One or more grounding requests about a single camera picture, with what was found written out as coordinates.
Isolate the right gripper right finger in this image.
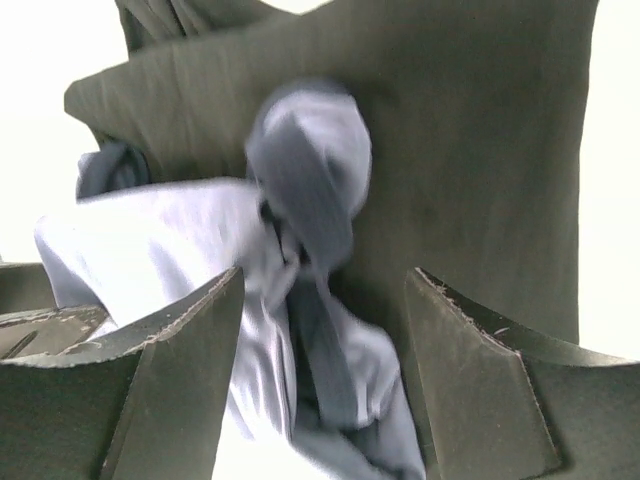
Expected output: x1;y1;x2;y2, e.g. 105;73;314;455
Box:
405;269;639;480

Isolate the black tank top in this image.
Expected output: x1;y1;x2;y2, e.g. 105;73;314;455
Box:
64;0;597;343

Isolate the blue printed tank top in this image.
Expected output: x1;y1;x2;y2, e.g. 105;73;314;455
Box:
34;79;426;479

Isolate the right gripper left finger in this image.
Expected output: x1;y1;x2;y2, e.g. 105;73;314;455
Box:
1;269;244;479

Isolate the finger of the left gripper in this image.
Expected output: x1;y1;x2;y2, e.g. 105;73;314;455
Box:
1;263;107;358

